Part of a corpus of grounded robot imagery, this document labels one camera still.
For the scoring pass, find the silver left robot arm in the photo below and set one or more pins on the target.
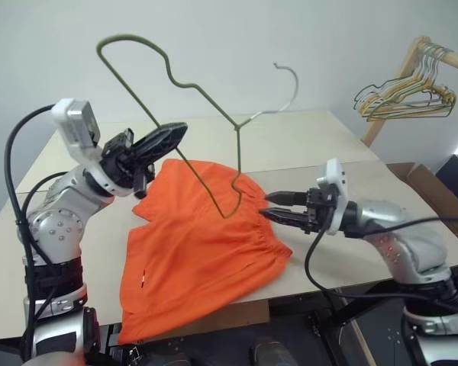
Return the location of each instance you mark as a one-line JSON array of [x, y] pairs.
[[55, 225]]

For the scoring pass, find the black box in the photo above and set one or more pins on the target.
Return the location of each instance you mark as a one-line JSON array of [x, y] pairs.
[[456, 175]]

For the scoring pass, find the orange shorts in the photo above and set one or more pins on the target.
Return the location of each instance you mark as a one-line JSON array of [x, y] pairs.
[[198, 248]]

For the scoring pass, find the dark rounded shape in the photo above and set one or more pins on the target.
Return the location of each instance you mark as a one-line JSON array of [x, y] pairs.
[[273, 352]]

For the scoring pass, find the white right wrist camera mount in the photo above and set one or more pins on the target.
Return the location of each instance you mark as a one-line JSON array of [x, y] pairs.
[[337, 177]]

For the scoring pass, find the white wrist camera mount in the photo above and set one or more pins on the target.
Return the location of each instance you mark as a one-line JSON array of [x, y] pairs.
[[337, 177], [76, 129]]

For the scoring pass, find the brown cardboard box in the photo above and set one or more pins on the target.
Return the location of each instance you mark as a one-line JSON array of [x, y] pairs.
[[442, 202]]

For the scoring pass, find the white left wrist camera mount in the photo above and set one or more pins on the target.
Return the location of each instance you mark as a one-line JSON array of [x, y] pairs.
[[76, 129]]

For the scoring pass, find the bunch of hangers on rack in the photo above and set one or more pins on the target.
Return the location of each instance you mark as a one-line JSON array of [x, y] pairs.
[[423, 82]]

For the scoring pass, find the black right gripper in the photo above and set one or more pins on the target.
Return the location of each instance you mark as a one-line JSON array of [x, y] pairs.
[[320, 206]]

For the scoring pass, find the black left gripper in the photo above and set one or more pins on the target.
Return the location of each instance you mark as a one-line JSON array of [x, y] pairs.
[[118, 160]]

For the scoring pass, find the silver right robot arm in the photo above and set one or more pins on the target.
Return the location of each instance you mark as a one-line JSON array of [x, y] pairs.
[[400, 232]]

